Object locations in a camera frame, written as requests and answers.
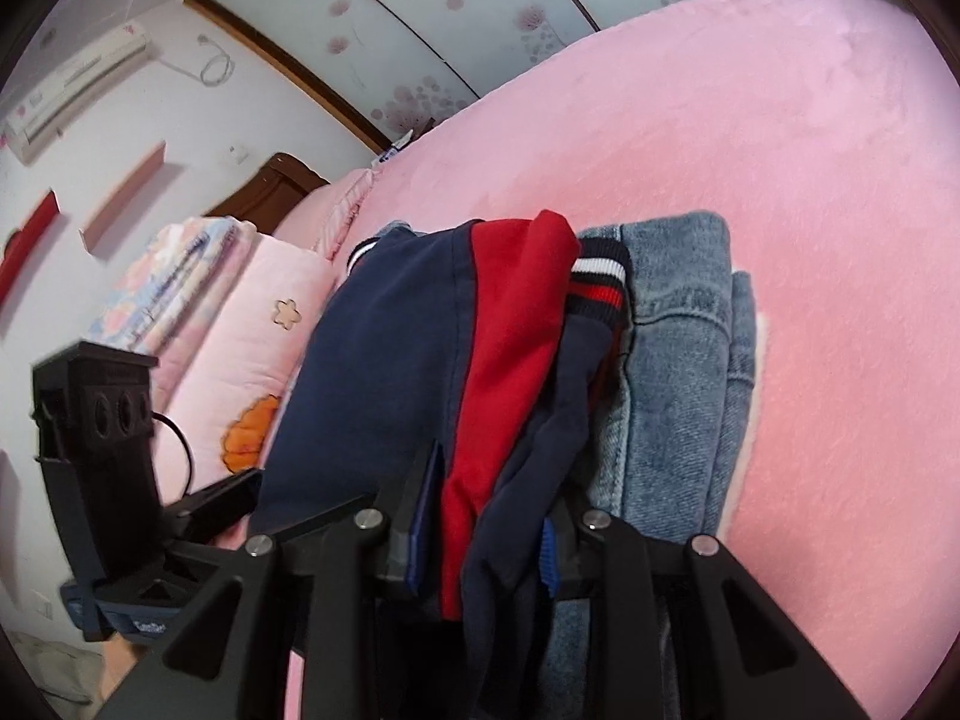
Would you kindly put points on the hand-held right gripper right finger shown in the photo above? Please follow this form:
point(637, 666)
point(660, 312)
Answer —
point(549, 559)

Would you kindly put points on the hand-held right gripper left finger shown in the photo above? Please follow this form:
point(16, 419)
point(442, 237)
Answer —
point(421, 517)

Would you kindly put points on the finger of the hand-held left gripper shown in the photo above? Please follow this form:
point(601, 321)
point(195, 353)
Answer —
point(221, 499)

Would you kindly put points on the red and navy jacket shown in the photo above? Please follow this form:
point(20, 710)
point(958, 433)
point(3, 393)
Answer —
point(390, 330)

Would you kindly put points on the person's left forearm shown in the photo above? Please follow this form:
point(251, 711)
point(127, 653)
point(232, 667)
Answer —
point(120, 671)

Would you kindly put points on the folded pale pink clothes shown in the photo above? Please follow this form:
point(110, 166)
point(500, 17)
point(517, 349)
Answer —
point(762, 345)

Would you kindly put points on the pink embroidered pillow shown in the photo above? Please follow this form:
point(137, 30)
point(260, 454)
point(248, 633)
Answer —
point(247, 360)

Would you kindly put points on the folded floral quilt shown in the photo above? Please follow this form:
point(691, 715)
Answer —
point(165, 277)

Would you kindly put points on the folded blue jeans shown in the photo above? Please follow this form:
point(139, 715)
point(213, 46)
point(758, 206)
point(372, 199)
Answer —
point(675, 360)

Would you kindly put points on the pink ruffled pillow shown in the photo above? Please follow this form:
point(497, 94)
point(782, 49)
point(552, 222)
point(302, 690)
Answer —
point(334, 210)

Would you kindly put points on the dark wooden headboard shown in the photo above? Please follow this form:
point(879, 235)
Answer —
point(277, 180)

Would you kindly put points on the small blue white box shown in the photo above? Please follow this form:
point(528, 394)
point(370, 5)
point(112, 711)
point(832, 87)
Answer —
point(394, 148)

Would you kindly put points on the pink fleece blanket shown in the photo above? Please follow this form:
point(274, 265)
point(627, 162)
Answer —
point(750, 127)

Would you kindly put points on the floral sliding door wardrobe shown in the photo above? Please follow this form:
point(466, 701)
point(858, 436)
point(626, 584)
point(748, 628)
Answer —
point(450, 30)

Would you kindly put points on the white wall socket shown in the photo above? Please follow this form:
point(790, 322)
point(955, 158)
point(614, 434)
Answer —
point(43, 604)

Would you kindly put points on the red wall shelf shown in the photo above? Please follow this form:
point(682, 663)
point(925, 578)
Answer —
point(31, 229)

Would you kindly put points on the wooden wall shelf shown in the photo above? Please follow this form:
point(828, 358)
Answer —
point(127, 195)

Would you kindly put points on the white wall switch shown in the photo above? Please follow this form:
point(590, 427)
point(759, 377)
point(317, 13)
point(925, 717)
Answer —
point(240, 155)

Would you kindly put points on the white wall air conditioner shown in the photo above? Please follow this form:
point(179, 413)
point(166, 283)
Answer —
point(67, 86)

